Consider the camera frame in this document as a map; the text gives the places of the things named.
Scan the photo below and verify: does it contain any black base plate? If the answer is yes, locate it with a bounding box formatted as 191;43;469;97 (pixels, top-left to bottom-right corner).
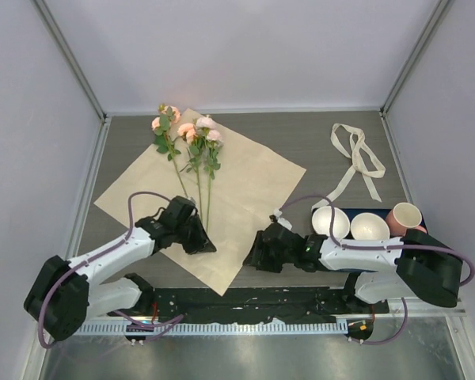
120;287;390;325

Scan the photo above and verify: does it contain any pink mug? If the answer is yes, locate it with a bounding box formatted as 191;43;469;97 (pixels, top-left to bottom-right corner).
386;202;427;237

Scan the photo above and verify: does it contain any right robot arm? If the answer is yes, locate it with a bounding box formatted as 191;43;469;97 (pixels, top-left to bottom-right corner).
243;222;463;313

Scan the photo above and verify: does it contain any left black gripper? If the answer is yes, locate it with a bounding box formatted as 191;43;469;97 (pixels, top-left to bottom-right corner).
174;213;215;254

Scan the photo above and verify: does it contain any dark blue mat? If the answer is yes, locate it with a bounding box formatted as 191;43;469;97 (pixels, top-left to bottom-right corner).
312;208;439;274

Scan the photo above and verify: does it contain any white bowl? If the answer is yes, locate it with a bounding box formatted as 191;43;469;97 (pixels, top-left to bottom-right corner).
311;206;350;239
350;212;390;241

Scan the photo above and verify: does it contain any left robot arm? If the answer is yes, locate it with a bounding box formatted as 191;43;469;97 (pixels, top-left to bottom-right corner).
24;196;217;348

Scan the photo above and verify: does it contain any peach fake flower with buds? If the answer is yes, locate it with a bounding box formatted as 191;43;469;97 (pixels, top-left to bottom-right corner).
151;103;188;198

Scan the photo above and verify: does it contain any right white bowl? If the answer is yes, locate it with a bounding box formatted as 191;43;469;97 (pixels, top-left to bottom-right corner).
350;212;390;241

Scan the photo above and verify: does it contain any white slotted cable duct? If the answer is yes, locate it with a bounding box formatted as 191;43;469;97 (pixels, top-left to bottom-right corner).
75;319;348;338

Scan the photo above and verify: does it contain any cream ribbon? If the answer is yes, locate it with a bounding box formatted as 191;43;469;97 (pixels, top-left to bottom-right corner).
327;123;386;203

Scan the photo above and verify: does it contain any orange beige wrapping paper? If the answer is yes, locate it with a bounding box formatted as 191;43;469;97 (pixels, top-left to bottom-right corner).
95;113;306;295

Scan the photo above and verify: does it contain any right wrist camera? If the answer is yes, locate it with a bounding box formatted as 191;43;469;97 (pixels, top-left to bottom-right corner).
269;208;292;230

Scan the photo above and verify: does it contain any left white bowl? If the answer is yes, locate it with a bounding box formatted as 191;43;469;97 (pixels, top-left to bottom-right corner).
311;206;350;239

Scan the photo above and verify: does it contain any light pink fake flower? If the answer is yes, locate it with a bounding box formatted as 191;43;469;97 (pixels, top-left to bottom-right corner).
195;115;223;230

